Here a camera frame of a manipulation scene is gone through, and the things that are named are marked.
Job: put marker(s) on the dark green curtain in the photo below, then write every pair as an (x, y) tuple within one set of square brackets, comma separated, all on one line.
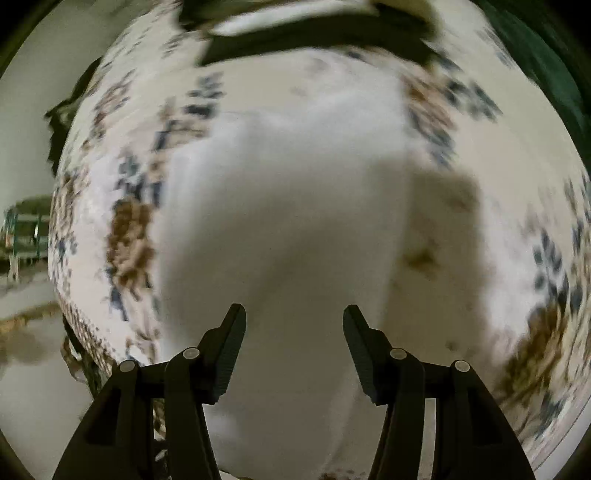
[(542, 60)]

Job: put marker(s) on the dark cloth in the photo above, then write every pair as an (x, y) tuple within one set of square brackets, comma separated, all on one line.
[(318, 30)]

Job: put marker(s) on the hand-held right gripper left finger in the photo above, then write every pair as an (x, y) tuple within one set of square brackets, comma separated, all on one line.
[(231, 344)]

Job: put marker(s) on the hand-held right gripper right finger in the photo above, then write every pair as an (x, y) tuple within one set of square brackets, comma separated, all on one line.
[(360, 344)]

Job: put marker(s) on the floral printed bedsheet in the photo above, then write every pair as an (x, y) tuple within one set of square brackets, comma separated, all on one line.
[(521, 194)]

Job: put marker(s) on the green metal rack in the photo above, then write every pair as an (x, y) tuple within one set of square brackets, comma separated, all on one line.
[(25, 230)]

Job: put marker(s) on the white small garment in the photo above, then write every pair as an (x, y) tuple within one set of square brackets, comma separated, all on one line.
[(286, 221)]

